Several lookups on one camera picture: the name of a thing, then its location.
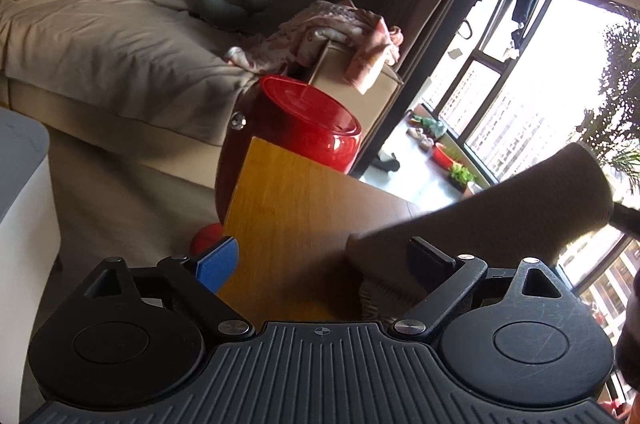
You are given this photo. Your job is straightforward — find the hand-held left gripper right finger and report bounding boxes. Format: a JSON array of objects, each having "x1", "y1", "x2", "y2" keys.
[{"x1": 392, "y1": 235, "x2": 558, "y2": 338}]

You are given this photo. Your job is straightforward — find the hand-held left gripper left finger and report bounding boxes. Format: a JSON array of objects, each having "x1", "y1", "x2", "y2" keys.
[{"x1": 82, "y1": 235, "x2": 256, "y2": 340}]

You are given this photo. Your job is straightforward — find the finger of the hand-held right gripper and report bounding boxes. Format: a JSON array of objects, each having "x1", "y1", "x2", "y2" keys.
[{"x1": 612, "y1": 201, "x2": 640, "y2": 236}]

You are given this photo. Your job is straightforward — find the brown striped garment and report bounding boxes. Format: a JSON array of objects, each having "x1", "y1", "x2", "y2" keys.
[{"x1": 345, "y1": 141, "x2": 616, "y2": 326}]

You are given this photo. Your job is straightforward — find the pink patterned clothes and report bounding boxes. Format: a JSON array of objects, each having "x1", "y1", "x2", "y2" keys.
[{"x1": 225, "y1": 0, "x2": 404, "y2": 95}]

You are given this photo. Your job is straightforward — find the red ball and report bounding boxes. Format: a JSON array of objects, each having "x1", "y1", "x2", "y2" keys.
[{"x1": 190, "y1": 224, "x2": 224, "y2": 256}]

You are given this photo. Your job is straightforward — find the black object on sill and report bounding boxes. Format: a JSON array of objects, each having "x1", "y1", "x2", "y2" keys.
[{"x1": 375, "y1": 149, "x2": 402, "y2": 173}]

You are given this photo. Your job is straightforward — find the palm plant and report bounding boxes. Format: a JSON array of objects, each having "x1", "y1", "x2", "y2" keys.
[{"x1": 570, "y1": 2, "x2": 640, "y2": 196}]

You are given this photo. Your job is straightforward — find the red basin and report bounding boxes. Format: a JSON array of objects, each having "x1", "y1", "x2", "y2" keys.
[{"x1": 432, "y1": 141, "x2": 464, "y2": 171}]

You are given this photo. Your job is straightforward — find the green toy figure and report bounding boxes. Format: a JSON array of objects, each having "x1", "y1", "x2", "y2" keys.
[{"x1": 419, "y1": 114, "x2": 449, "y2": 138}]

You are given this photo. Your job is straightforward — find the red round bin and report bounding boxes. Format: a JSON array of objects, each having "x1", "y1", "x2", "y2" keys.
[{"x1": 215, "y1": 74, "x2": 363, "y2": 226}]

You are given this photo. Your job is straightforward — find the cardboard box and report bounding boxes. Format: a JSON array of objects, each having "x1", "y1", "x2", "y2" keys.
[{"x1": 287, "y1": 39, "x2": 405, "y2": 176}]

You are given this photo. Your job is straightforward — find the white cabinet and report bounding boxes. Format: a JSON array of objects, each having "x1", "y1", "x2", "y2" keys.
[{"x1": 0, "y1": 107, "x2": 62, "y2": 424}]

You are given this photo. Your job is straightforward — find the beige sofa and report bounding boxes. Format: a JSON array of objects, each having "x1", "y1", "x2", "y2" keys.
[{"x1": 0, "y1": 0, "x2": 361, "y2": 205}]

